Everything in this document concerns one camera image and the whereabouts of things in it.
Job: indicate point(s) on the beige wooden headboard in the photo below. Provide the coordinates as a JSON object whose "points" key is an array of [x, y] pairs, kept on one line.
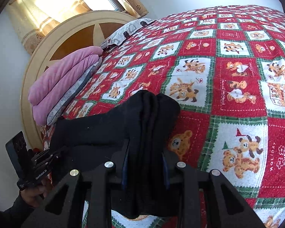
{"points": [[83, 30]]}

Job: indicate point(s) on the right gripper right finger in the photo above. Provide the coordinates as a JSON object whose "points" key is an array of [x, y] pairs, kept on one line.
{"points": [[171, 176]]}

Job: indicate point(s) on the grey folded sheet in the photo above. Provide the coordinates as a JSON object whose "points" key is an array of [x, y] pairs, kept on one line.
{"points": [[66, 99]]}

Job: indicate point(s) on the black pants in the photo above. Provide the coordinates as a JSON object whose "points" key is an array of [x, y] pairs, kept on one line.
{"points": [[147, 120]]}

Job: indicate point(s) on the person's left hand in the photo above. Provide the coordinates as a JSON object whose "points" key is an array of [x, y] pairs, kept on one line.
{"points": [[31, 196]]}

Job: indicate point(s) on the white patterned pillow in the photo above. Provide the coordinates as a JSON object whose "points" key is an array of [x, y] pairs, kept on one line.
{"points": [[124, 32]]}

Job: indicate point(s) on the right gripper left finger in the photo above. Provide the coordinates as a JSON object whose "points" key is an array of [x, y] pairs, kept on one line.
{"points": [[120, 159]]}

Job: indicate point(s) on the pink folded blanket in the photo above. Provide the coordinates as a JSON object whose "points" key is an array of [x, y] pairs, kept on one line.
{"points": [[50, 87]]}

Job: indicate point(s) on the yellow curtain left panel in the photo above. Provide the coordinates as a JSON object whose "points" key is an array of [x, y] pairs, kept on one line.
{"points": [[32, 20]]}

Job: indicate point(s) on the red patchwork bedspread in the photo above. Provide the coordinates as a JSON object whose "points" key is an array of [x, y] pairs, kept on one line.
{"points": [[225, 66]]}

